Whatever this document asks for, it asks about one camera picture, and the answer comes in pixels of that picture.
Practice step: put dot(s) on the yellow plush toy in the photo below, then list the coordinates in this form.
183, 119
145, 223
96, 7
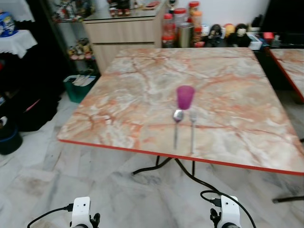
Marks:
229, 29

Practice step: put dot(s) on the black monkey plush toy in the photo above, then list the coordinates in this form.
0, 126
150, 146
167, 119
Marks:
241, 34

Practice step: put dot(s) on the metal fork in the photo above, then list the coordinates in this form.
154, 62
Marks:
193, 124

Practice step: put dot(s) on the clear red-lidded jar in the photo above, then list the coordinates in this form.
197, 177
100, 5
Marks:
180, 16

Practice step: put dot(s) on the steel canister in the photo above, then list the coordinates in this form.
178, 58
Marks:
185, 35

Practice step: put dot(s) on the orange-filled red-lidded jar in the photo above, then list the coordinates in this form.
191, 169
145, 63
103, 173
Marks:
194, 13

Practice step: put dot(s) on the white lace cloth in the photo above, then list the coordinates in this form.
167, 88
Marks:
16, 9
16, 42

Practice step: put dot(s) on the black white plush toy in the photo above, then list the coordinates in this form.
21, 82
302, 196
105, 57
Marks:
214, 33

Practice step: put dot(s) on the black bucket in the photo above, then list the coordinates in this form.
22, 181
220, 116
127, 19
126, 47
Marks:
9, 140

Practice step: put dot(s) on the green bin with papers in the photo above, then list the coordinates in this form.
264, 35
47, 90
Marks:
76, 92

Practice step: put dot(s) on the blue package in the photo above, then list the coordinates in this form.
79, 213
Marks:
7, 24

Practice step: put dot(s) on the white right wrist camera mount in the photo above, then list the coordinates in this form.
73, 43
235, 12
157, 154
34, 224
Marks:
231, 211

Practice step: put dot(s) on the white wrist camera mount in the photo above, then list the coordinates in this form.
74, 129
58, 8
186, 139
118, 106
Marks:
231, 211
81, 211

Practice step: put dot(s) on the light wooden cabinet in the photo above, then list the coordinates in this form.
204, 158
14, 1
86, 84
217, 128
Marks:
123, 35

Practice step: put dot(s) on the small red box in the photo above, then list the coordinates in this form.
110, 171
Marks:
268, 35

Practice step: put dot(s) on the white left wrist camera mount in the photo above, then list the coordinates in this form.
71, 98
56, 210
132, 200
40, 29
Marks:
81, 211

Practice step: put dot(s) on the marble folding table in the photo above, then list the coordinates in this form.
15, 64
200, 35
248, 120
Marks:
142, 85
292, 66

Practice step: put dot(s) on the purple plastic cup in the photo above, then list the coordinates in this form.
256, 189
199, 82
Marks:
185, 96

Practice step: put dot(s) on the tall red-lidded jar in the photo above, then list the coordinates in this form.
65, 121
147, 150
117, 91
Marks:
168, 31

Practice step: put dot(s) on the white blue small box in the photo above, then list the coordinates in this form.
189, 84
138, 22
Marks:
256, 42

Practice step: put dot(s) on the black glass display shelf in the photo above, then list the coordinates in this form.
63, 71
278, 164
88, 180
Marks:
61, 28

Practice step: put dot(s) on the metal spoon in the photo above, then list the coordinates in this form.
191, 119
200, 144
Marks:
177, 116

